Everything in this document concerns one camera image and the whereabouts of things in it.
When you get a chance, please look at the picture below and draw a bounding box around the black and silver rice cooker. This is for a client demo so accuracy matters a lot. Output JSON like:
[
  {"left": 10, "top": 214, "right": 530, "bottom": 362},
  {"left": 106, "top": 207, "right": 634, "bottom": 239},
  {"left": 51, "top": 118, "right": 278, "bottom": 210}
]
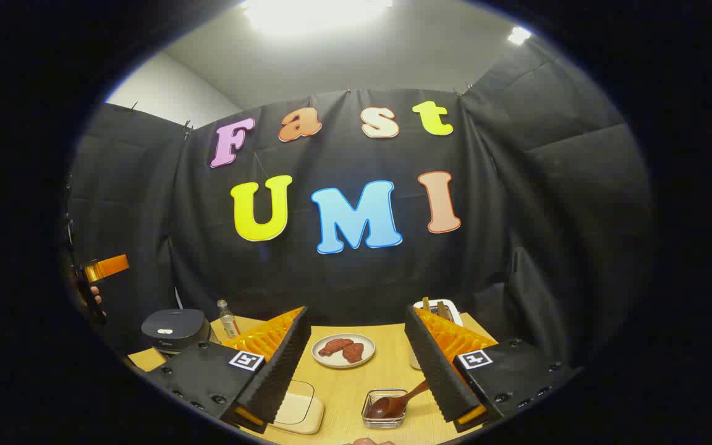
[{"left": 141, "top": 309, "right": 211, "bottom": 356}]

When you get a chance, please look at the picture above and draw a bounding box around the black backdrop cloth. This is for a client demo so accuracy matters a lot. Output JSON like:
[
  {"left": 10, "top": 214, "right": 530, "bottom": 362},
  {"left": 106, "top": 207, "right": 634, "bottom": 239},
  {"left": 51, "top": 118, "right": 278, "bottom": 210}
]
[{"left": 62, "top": 37, "right": 656, "bottom": 371}]

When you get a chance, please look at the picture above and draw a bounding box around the white round plate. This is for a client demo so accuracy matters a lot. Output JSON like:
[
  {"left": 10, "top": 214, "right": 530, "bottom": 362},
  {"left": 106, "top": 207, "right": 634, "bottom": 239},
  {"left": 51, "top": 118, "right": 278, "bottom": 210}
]
[{"left": 311, "top": 334, "right": 376, "bottom": 370}]

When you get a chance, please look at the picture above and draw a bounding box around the cream rectangular tray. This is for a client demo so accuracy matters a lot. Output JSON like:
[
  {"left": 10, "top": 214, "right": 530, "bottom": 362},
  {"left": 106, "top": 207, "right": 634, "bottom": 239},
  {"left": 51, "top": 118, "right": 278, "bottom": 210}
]
[{"left": 269, "top": 380, "right": 326, "bottom": 435}]

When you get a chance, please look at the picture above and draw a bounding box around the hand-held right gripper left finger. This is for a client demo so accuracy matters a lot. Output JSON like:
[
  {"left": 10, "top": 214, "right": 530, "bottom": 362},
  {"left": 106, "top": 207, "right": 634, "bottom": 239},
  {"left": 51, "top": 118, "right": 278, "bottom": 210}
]
[{"left": 143, "top": 306, "right": 312, "bottom": 434}]

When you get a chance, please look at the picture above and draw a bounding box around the brown wooden spoon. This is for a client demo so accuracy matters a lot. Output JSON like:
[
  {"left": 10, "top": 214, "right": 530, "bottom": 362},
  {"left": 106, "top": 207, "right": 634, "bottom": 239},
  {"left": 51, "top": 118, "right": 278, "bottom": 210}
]
[{"left": 365, "top": 379, "right": 431, "bottom": 421}]

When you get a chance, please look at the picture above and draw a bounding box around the small clear glass bottle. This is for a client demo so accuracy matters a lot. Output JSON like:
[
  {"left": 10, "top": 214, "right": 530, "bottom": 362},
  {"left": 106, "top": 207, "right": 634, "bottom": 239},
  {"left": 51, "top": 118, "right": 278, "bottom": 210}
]
[{"left": 217, "top": 300, "right": 240, "bottom": 339}]

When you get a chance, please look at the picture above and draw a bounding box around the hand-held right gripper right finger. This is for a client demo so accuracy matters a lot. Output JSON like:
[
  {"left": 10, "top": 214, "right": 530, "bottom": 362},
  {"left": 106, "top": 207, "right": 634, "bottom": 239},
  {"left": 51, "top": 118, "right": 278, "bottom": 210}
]
[{"left": 404, "top": 304, "right": 582, "bottom": 433}]

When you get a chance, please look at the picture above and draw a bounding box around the white toaster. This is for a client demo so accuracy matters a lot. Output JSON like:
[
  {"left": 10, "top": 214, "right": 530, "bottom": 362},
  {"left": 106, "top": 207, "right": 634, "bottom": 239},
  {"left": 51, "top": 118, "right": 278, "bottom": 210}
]
[{"left": 410, "top": 299, "right": 464, "bottom": 370}]

